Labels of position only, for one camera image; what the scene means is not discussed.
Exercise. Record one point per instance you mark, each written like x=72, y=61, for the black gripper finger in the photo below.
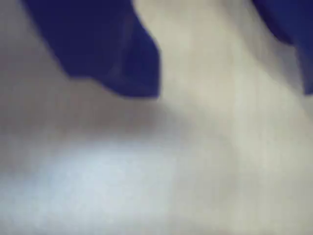
x=293, y=19
x=102, y=44

